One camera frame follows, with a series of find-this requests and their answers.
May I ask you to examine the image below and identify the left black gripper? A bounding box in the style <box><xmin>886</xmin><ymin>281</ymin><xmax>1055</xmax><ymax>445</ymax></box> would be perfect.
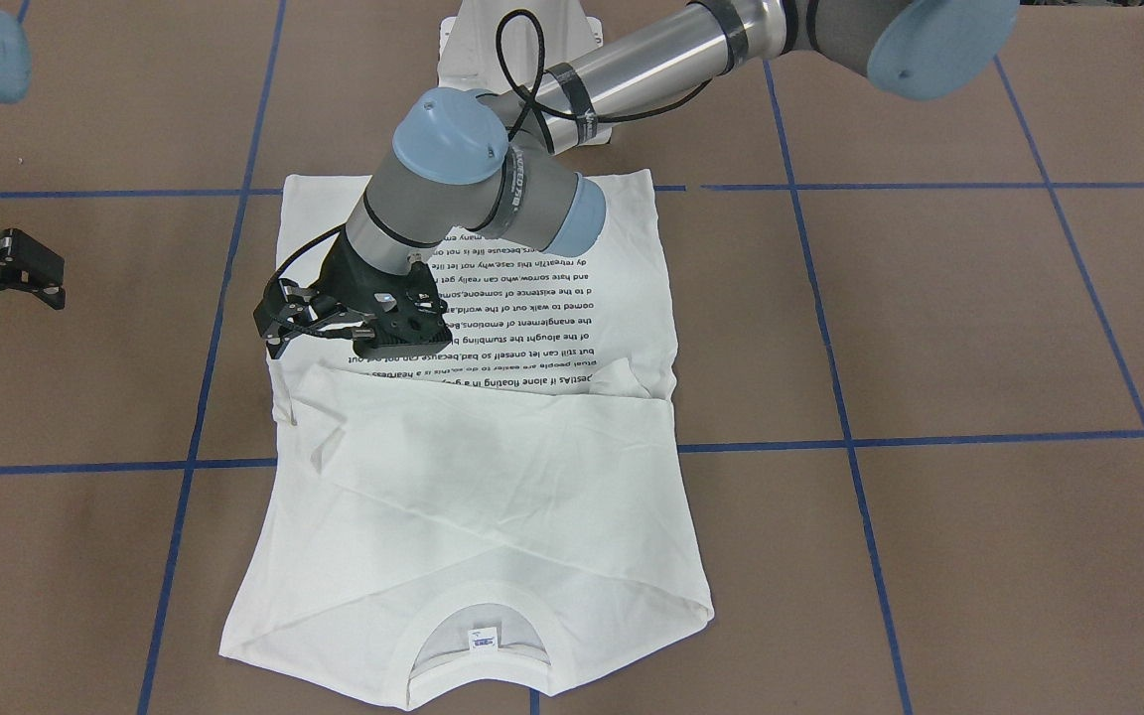
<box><xmin>253</xmin><ymin>230</ymin><xmax>453</xmax><ymax>360</ymax></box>

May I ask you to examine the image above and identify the white long-sleeve printed shirt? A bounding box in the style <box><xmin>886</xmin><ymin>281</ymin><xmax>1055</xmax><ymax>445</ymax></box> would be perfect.
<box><xmin>219</xmin><ymin>169</ymin><xmax>714</xmax><ymax>710</ymax></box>

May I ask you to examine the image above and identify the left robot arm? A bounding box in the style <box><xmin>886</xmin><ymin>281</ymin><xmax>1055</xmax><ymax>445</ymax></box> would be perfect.
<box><xmin>253</xmin><ymin>1</ymin><xmax>1020</xmax><ymax>360</ymax></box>

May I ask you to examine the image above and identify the white camera mast base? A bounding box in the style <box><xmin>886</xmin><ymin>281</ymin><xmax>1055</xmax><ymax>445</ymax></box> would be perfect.
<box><xmin>434</xmin><ymin>0</ymin><xmax>613</xmax><ymax>149</ymax></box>

